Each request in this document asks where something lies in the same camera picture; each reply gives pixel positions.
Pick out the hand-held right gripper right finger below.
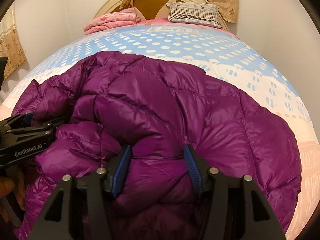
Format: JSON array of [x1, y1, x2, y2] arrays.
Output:
[[183, 145, 287, 240]]

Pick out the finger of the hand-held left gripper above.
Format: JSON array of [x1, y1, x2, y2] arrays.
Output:
[[5, 116, 69, 143], [0, 112, 36, 132]]

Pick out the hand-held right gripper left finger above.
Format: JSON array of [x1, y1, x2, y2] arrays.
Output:
[[29, 144, 133, 240]]

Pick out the purple hooded puffer jacket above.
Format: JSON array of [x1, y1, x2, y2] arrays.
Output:
[[11, 51, 302, 240]]

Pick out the person's left hand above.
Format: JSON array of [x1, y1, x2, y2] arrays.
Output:
[[0, 167, 26, 210]]

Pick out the polka dot bedspread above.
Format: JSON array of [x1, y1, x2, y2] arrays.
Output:
[[0, 20, 315, 240]]

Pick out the pink folded blanket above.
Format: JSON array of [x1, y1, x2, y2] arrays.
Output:
[[82, 7, 142, 34]]

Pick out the grey striped pillow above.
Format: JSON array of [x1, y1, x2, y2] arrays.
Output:
[[166, 2, 223, 28]]

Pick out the cream round wooden headboard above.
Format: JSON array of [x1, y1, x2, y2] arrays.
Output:
[[96, 0, 228, 30]]

